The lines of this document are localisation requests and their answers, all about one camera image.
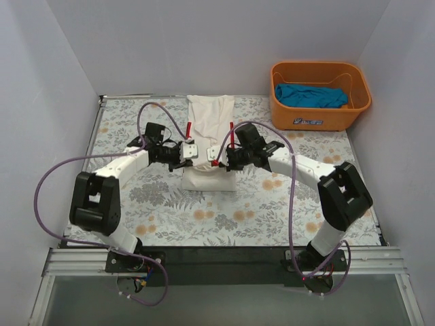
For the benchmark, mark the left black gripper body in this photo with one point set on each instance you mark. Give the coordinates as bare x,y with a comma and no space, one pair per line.
176,155

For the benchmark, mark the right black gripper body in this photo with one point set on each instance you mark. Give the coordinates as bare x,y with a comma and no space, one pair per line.
230,157

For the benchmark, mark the white t shirt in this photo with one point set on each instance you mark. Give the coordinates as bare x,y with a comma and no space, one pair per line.
210,118

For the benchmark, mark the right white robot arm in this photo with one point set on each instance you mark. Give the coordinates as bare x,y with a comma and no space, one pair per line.
343,194

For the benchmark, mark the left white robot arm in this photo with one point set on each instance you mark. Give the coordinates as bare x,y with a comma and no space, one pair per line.
96,201

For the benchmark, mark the floral table mat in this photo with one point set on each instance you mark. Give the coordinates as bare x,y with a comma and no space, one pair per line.
160,212

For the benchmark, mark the blue t shirt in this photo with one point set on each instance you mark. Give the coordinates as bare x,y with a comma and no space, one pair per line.
295,95

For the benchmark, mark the orange plastic basket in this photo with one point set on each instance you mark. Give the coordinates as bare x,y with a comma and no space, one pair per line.
342,75

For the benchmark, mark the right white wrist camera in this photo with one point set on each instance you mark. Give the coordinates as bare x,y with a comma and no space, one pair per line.
216,156

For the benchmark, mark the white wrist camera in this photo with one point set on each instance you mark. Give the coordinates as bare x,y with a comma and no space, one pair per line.
188,150
216,156

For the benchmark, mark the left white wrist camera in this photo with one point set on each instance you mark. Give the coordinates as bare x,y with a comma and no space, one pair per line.
188,150

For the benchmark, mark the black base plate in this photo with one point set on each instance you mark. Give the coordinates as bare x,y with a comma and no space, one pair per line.
216,265

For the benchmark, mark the aluminium frame rail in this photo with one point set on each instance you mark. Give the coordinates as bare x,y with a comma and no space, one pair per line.
375,289

